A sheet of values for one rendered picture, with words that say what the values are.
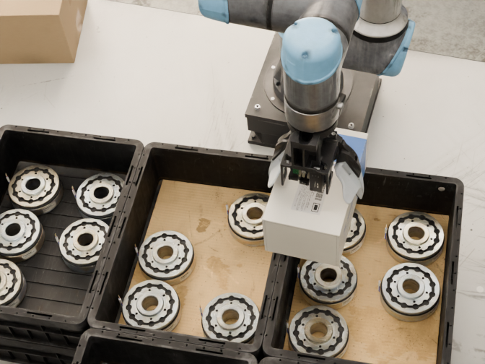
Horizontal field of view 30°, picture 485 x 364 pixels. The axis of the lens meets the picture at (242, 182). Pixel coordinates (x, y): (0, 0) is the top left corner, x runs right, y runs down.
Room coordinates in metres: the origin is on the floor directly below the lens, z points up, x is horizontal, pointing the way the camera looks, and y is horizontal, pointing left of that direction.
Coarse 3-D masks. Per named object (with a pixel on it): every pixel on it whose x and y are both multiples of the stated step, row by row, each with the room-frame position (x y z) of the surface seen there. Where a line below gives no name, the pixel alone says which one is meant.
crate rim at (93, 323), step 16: (160, 144) 1.09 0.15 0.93; (176, 144) 1.08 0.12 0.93; (144, 160) 1.06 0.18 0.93; (256, 160) 1.03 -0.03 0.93; (128, 208) 0.95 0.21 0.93; (112, 256) 0.85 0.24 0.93; (272, 256) 0.81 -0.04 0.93; (272, 272) 0.78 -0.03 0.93; (272, 288) 0.75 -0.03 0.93; (96, 304) 0.76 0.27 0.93; (96, 320) 0.73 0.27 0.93; (144, 336) 0.69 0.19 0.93; (160, 336) 0.69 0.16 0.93; (176, 336) 0.68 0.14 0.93; (192, 336) 0.68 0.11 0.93; (256, 336) 0.67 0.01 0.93; (256, 352) 0.64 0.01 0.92
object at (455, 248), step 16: (384, 176) 0.96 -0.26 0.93; (400, 176) 0.95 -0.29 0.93; (416, 176) 0.95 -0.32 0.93; (432, 176) 0.94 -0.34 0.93; (288, 256) 0.81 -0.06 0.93; (448, 272) 0.74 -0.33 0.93; (448, 288) 0.71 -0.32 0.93; (272, 304) 0.72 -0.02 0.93; (448, 304) 0.68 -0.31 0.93; (272, 320) 0.70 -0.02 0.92; (448, 320) 0.65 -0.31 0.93; (272, 336) 0.66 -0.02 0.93; (448, 336) 0.63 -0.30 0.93; (272, 352) 0.63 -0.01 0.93; (288, 352) 0.63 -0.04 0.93; (448, 352) 0.60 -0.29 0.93
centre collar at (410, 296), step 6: (402, 276) 0.78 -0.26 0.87; (408, 276) 0.78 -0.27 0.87; (414, 276) 0.78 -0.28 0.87; (402, 282) 0.77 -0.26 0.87; (420, 282) 0.76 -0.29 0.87; (402, 288) 0.75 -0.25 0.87; (420, 288) 0.75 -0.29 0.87; (402, 294) 0.74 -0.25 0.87; (408, 294) 0.74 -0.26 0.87; (414, 294) 0.74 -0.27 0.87; (420, 294) 0.74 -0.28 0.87
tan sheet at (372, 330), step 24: (384, 216) 0.93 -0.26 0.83; (432, 216) 0.92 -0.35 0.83; (384, 240) 0.88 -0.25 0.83; (360, 264) 0.83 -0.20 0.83; (384, 264) 0.83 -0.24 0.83; (432, 264) 0.82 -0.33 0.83; (360, 288) 0.78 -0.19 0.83; (360, 312) 0.74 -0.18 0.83; (384, 312) 0.73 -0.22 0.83; (288, 336) 0.71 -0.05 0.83; (360, 336) 0.69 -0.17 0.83; (384, 336) 0.69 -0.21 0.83; (408, 336) 0.68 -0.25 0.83; (432, 336) 0.68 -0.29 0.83; (360, 360) 0.65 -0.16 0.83; (384, 360) 0.64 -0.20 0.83; (408, 360) 0.64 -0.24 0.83; (432, 360) 0.63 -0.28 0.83
